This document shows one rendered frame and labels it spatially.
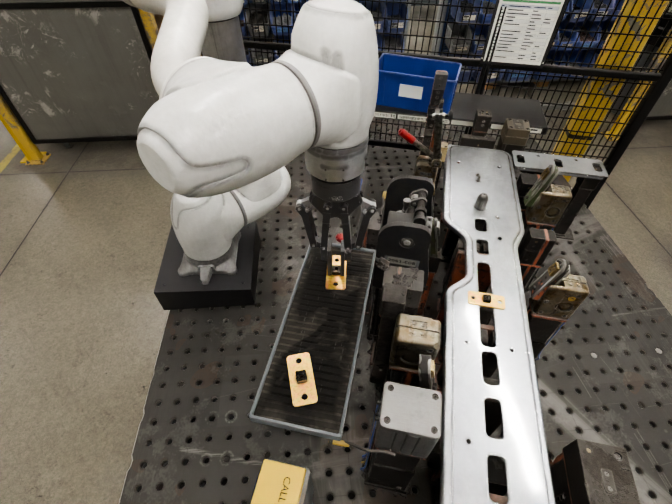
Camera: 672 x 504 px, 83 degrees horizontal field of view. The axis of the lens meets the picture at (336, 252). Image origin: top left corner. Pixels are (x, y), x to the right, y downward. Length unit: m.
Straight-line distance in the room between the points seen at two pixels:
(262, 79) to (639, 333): 1.35
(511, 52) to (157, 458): 1.72
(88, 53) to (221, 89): 2.82
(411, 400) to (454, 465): 0.15
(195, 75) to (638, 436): 1.27
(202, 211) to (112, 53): 2.15
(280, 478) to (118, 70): 2.90
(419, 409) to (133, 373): 1.66
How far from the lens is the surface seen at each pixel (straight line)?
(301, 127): 0.42
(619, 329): 1.50
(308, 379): 0.63
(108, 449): 2.04
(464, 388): 0.84
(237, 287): 1.23
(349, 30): 0.46
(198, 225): 1.13
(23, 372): 2.43
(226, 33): 1.02
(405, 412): 0.68
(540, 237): 1.19
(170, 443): 1.17
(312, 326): 0.68
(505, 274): 1.04
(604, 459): 0.86
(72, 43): 3.22
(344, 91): 0.45
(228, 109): 0.39
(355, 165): 0.53
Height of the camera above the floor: 1.74
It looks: 48 degrees down
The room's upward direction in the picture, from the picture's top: straight up
